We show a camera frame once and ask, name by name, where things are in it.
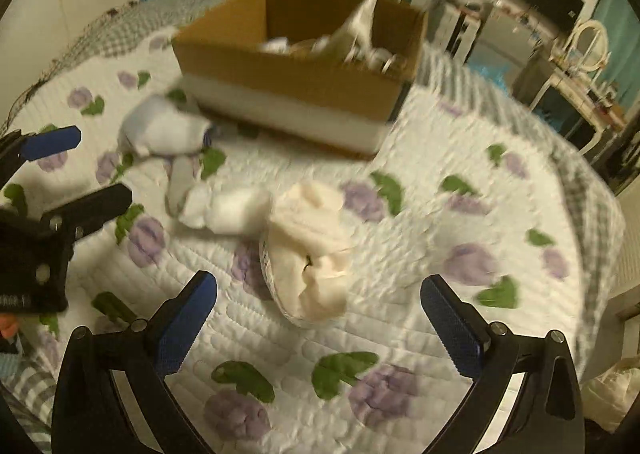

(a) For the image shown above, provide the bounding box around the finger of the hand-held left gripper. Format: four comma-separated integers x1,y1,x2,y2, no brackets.
0,125,82,185
40,183,133,240

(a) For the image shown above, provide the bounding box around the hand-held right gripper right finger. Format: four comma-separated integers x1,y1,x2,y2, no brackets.
419,274,586,454

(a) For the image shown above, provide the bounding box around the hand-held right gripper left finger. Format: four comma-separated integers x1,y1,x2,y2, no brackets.
51,270,219,454

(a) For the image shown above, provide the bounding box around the grey and white sock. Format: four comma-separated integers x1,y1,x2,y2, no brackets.
165,154,216,230

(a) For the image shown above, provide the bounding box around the white and blue sock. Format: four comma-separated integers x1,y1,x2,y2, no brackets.
117,94,221,157

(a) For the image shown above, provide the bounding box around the white fluffy sock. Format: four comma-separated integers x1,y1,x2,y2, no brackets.
207,187,273,236

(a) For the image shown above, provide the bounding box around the cream sock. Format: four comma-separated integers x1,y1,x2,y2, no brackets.
257,181,356,330

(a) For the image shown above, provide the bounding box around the brown cardboard box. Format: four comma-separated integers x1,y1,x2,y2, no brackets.
171,0,428,160

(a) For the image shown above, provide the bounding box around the floral quilted bedspread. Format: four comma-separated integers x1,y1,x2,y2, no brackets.
0,0,626,454

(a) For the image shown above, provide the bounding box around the white plastic bag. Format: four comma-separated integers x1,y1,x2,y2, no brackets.
580,356,640,430

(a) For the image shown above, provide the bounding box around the small white sock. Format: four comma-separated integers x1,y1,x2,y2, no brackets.
257,37,293,54

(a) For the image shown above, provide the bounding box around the teal fuzzy rug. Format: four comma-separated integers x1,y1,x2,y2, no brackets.
470,62,512,96

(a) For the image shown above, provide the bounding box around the white desk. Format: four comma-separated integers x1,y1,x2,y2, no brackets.
510,54,632,157

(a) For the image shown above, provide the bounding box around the white cabinet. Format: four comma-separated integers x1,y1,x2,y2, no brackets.
430,0,482,61

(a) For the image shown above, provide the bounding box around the white round mirror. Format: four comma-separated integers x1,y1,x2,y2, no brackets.
550,19,612,85

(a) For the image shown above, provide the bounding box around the upright white sock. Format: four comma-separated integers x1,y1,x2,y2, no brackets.
320,0,383,58

